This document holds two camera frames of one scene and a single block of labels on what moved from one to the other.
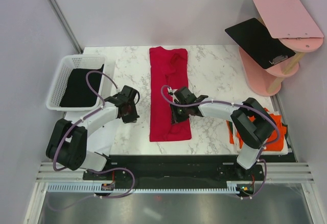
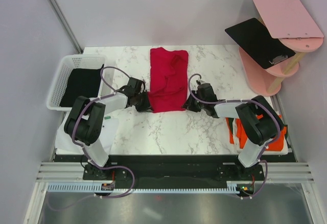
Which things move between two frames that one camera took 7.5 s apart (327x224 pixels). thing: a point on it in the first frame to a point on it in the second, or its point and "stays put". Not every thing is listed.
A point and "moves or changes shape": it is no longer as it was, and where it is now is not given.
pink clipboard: [286, 16] stays put
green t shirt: [231, 126] stays put
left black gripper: [133, 118] to [146, 107]
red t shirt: [167, 67] moves or changes shape
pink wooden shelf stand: [267, 82] stays put
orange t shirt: [276, 142] stays put
